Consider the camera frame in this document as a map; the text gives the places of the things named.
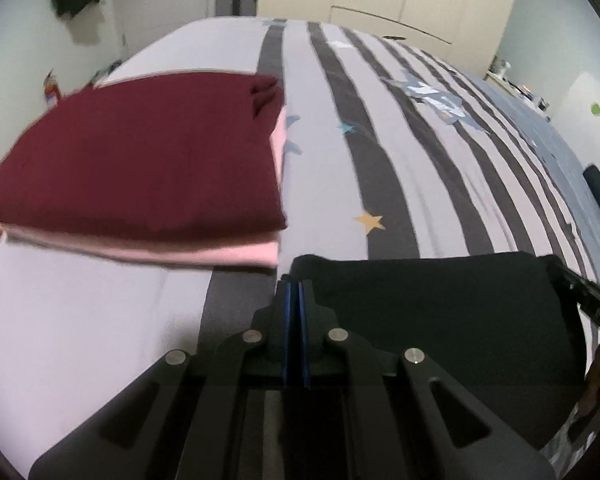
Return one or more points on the striped star-print bed sheet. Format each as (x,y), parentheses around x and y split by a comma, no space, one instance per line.
(430,170)

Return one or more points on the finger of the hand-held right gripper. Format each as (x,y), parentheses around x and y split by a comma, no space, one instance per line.
(567,282)

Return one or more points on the pink folded garment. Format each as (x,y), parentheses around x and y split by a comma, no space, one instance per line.
(180,252)

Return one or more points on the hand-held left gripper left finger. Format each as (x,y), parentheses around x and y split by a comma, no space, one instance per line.
(286,320)

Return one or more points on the black t-shirt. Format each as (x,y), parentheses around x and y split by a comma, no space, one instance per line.
(440,305)

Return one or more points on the maroon folded garment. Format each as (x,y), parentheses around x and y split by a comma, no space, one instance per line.
(140,155)

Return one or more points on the red fire extinguisher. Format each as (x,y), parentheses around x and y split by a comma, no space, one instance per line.
(52,90)

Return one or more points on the white board with green stickers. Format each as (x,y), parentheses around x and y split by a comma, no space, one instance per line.
(585,120)

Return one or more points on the white bedside table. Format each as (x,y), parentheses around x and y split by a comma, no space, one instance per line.
(515,87)

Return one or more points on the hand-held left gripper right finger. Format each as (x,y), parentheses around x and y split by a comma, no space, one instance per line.
(306,320)

